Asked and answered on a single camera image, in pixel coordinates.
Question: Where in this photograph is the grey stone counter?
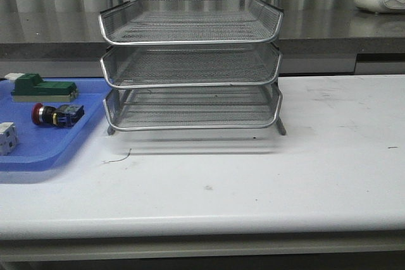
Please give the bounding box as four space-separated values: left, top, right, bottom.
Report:
1 9 404 61

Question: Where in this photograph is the silver mesh top tray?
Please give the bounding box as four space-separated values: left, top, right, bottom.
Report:
98 0 284 46

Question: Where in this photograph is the white terminal block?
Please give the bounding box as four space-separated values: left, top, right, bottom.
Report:
0 122 18 156

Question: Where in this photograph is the green electrical module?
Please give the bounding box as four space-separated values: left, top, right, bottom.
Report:
4 73 79 102

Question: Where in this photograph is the silver mesh bottom tray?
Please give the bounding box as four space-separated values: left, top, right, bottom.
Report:
103 84 283 132

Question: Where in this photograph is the thin wire scrap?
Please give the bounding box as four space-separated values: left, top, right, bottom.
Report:
103 149 132 164

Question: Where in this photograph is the red emergency stop button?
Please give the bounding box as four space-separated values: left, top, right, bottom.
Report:
31 103 85 128

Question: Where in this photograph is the silver mesh tray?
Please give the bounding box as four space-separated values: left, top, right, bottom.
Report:
98 0 284 46
100 43 282 89
103 84 283 132

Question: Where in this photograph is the blue plastic tray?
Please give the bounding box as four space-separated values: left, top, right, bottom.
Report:
1 78 110 172

